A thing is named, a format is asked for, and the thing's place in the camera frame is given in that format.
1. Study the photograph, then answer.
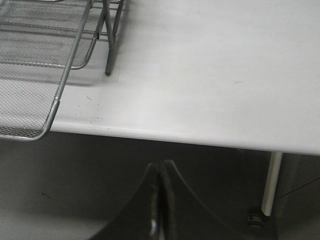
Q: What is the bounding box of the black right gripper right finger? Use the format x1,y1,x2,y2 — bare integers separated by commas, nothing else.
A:
161,160,248,240

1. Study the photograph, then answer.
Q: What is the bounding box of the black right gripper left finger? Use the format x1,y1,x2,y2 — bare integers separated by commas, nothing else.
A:
91,162,161,240

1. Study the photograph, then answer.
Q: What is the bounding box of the silver mesh tray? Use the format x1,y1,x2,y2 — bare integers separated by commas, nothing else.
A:
0,0,94,141
0,0,103,72

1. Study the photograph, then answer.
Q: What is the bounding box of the white table leg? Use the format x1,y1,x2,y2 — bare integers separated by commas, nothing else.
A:
261,151,283,218

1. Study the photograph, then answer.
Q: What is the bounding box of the grey metal rack frame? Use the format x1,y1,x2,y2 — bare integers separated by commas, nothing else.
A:
97,0,124,76

